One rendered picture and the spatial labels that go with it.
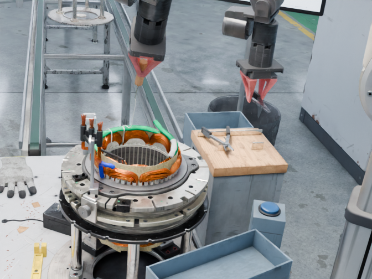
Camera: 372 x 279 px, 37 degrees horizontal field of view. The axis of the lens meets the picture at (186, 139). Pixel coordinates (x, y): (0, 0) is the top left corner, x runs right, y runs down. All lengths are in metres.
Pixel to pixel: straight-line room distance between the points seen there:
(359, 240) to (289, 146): 2.83
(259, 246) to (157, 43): 0.44
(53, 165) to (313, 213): 1.76
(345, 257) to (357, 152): 2.51
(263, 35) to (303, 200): 2.08
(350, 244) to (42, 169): 1.07
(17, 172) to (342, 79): 2.47
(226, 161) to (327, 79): 2.63
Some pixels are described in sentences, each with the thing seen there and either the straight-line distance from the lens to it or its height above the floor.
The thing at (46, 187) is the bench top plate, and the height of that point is 0.78.
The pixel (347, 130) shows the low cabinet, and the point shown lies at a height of 0.25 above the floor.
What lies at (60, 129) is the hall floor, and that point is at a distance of 3.79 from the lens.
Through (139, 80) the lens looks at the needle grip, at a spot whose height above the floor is 1.29.
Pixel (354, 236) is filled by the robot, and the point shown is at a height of 1.13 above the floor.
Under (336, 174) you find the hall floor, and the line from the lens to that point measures 3.64.
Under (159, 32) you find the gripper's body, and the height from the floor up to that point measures 1.41.
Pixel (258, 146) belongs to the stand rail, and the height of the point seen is 1.07.
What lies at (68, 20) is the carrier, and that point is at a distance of 3.33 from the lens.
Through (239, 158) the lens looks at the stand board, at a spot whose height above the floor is 1.06.
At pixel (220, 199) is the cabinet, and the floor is 0.97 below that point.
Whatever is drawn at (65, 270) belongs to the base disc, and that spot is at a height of 0.80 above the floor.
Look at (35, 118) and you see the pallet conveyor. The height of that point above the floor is 0.76.
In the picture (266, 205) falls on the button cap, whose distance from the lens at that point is 1.22.
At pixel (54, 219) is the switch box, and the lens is 1.51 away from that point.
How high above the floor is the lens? 1.70
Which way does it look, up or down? 27 degrees down
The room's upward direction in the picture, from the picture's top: 6 degrees clockwise
